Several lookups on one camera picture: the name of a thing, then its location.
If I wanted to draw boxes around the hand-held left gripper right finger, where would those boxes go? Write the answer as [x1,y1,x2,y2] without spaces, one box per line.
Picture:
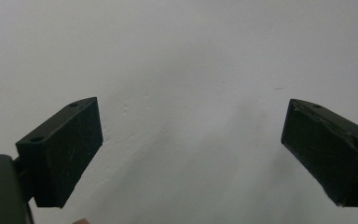
[281,98,358,208]

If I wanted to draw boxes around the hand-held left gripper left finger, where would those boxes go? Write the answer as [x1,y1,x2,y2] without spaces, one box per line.
[14,96,104,209]

